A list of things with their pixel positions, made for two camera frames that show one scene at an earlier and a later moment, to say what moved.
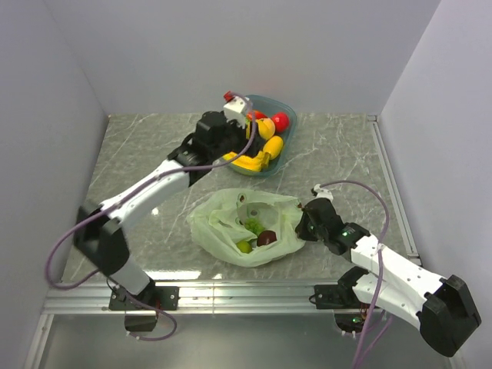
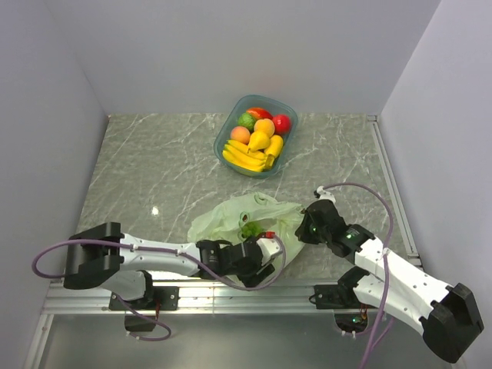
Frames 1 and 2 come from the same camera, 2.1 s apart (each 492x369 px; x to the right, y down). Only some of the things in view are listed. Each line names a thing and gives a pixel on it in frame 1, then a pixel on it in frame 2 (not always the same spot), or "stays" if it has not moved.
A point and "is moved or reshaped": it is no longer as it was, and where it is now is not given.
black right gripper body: x=308 y=231 stays
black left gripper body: x=235 y=141 to x=249 y=275
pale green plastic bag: x=245 y=227 is moved or reshaped
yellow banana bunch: x=257 y=163 stays
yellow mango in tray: x=274 y=147 stays
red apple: x=281 y=121 stays
